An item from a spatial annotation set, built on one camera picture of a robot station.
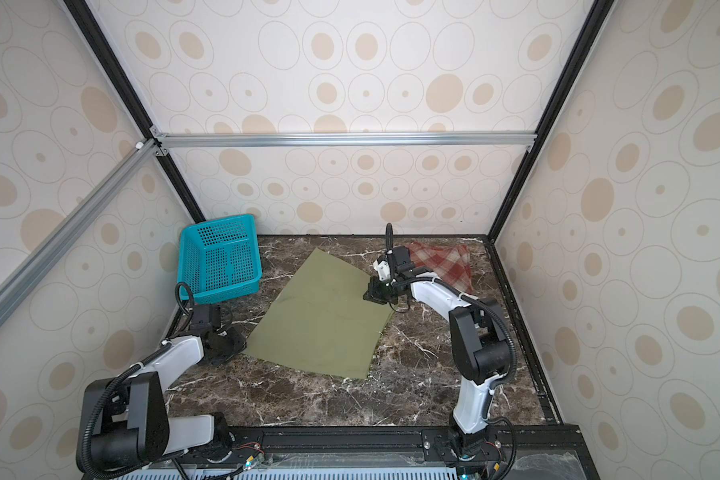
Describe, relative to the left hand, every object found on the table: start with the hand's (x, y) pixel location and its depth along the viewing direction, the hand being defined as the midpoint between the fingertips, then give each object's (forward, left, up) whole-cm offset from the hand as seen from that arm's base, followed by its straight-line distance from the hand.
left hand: (250, 337), depth 90 cm
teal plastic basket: (+33, +20, -3) cm, 39 cm away
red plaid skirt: (+30, -66, 0) cm, 72 cm away
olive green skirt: (+8, -21, -3) cm, 22 cm away
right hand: (+11, -35, +6) cm, 37 cm away
